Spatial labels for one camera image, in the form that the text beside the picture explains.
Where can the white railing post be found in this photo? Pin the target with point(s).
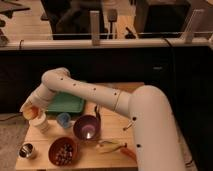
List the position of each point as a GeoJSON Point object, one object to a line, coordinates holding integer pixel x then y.
{"type": "Point", "coordinates": [192, 25]}
{"type": "Point", "coordinates": [95, 28]}

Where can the purple bowl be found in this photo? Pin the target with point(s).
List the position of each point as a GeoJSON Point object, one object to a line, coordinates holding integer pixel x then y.
{"type": "Point", "coordinates": [87, 127]}

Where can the green plastic tray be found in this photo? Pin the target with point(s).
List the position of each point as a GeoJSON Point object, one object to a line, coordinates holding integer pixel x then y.
{"type": "Point", "coordinates": [66, 103]}

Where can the brown bowl with beads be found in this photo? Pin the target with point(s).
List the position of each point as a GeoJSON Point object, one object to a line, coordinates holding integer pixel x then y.
{"type": "Point", "coordinates": [63, 151]}

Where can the white right railing post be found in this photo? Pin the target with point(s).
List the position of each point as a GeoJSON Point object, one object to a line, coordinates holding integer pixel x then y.
{"type": "Point", "coordinates": [192, 25]}

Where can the orange carrot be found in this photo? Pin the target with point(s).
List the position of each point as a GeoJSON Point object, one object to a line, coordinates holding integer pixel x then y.
{"type": "Point", "coordinates": [129, 153]}

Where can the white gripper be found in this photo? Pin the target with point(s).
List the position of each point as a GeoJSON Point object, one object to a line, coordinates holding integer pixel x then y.
{"type": "Point", "coordinates": [41, 97]}

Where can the yellow banana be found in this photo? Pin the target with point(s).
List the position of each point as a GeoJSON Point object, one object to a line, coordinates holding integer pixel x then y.
{"type": "Point", "coordinates": [106, 146]}

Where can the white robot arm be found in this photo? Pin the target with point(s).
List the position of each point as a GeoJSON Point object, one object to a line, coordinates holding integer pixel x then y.
{"type": "Point", "coordinates": [154, 128]}

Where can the small metal cup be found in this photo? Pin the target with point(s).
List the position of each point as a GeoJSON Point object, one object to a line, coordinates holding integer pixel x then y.
{"type": "Point", "coordinates": [27, 151]}

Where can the small blue cup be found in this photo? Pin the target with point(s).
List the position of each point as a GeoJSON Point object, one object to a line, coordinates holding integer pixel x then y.
{"type": "Point", "coordinates": [64, 120]}

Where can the orange apple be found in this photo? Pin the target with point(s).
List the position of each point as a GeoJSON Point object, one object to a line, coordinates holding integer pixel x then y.
{"type": "Point", "coordinates": [31, 113]}

